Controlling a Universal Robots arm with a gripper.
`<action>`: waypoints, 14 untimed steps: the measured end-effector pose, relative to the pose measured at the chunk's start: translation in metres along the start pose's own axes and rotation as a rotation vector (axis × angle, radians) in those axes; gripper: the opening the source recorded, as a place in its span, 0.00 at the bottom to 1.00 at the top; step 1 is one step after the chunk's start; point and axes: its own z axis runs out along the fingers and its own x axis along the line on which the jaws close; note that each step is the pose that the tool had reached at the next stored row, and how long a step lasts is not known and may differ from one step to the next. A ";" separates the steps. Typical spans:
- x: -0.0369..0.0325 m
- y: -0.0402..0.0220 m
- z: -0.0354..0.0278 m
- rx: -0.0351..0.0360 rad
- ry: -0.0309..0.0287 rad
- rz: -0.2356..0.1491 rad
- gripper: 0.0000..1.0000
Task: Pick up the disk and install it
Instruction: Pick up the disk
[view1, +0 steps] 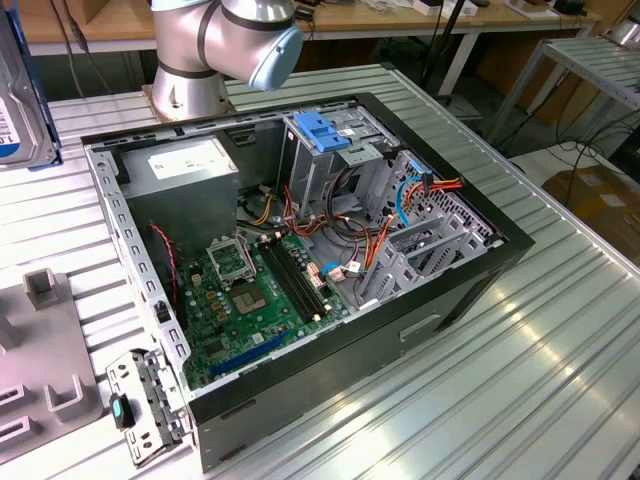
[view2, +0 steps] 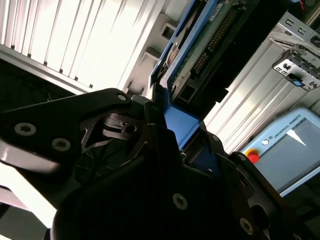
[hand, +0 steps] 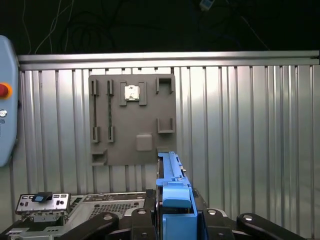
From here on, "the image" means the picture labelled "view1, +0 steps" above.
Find orange red power wire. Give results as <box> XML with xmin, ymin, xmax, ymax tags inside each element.
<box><xmin>362</xmin><ymin>172</ymin><xmax>465</xmax><ymax>275</ymax></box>

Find hard disk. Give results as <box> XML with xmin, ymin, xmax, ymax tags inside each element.
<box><xmin>0</xmin><ymin>0</ymin><xmax>64</xmax><ymax>171</ymax></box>

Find grey metal disk bay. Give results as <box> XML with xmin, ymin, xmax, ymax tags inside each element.
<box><xmin>355</xmin><ymin>149</ymin><xmax>506</xmax><ymax>314</ymax></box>

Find black RAM slot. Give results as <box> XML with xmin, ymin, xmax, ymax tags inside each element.
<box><xmin>272</xmin><ymin>237</ymin><xmax>323</xmax><ymax>319</ymax></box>
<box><xmin>264</xmin><ymin>239</ymin><xmax>317</xmax><ymax>321</ymax></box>
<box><xmin>258</xmin><ymin>240</ymin><xmax>312</xmax><ymax>324</ymax></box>
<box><xmin>277</xmin><ymin>235</ymin><xmax>329</xmax><ymax>316</ymax></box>

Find grey optical drive cage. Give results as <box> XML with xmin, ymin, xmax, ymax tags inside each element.
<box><xmin>276</xmin><ymin>102</ymin><xmax>402</xmax><ymax>216</ymax></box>

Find CPU socket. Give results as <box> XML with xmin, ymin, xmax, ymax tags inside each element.
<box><xmin>230</xmin><ymin>282</ymin><xmax>271</xmax><ymax>317</ymax></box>

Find metal socket cover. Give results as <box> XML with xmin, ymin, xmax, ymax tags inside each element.
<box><xmin>205</xmin><ymin>237</ymin><xmax>259</xmax><ymax>289</ymax></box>

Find blue plastic drive latch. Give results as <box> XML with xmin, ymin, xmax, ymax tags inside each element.
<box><xmin>293</xmin><ymin>112</ymin><xmax>355</xmax><ymax>154</ymax></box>

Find green motherboard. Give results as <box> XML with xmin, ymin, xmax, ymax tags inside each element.
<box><xmin>175</xmin><ymin>230</ymin><xmax>351</xmax><ymax>392</ymax></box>

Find blue expansion slot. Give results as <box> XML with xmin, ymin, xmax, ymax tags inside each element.
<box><xmin>208</xmin><ymin>327</ymin><xmax>292</xmax><ymax>381</ymax></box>

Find black open PC case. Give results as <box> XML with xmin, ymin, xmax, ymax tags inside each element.
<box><xmin>79</xmin><ymin>91</ymin><xmax>536</xmax><ymax>474</ymax></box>

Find grey power supply unit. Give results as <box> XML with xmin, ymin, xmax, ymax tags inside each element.
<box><xmin>118</xmin><ymin>134</ymin><xmax>241</xmax><ymax>257</ymax></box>

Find black stand pole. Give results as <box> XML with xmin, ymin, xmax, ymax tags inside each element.
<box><xmin>419</xmin><ymin>0</ymin><xmax>469</xmax><ymax>101</ymax></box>

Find small white box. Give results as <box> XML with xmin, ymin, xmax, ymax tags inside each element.
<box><xmin>413</xmin><ymin>0</ymin><xmax>480</xmax><ymax>17</ymax></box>

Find black latch with blue mark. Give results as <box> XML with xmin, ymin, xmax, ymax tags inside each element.
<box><xmin>109</xmin><ymin>392</ymin><xmax>137</xmax><ymax>431</ymax></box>

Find large brown cardboard box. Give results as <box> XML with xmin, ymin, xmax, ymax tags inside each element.
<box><xmin>542</xmin><ymin>167</ymin><xmax>640</xmax><ymax>261</ymax></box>

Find grey parts rack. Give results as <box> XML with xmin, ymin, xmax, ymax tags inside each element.
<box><xmin>0</xmin><ymin>269</ymin><xmax>106</xmax><ymax>451</ymax></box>

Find metal slat side table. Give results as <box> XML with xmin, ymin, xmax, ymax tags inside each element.
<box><xmin>487</xmin><ymin>34</ymin><xmax>640</xmax><ymax>146</ymax></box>

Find silver metal cylinder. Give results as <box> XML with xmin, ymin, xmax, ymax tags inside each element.
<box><xmin>607</xmin><ymin>14</ymin><xmax>640</xmax><ymax>47</ymax></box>

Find thin wires with white connector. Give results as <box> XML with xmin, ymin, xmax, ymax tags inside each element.
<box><xmin>327</xmin><ymin>257</ymin><xmax>371</xmax><ymax>285</ymax></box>

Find black cable bundle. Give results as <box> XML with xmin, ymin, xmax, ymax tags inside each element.
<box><xmin>323</xmin><ymin>167</ymin><xmax>386</xmax><ymax>246</ymax></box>

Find orange red wire bundle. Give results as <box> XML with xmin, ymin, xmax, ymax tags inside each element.
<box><xmin>281</xmin><ymin>183</ymin><xmax>334</xmax><ymax>240</ymax></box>

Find yellow black power wires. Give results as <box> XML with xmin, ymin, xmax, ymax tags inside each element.
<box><xmin>239</xmin><ymin>184</ymin><xmax>279</xmax><ymax>227</ymax></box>

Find red black fan wire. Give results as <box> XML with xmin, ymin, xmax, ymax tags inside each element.
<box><xmin>148</xmin><ymin>222</ymin><xmax>181</xmax><ymax>306</ymax></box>

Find silver rear slot bracket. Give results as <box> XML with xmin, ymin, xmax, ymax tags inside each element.
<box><xmin>104</xmin><ymin>349</ymin><xmax>194</xmax><ymax>469</ymax></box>

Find black camera cable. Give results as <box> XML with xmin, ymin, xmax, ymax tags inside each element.
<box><xmin>62</xmin><ymin>0</ymin><xmax>110</xmax><ymax>96</ymax></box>

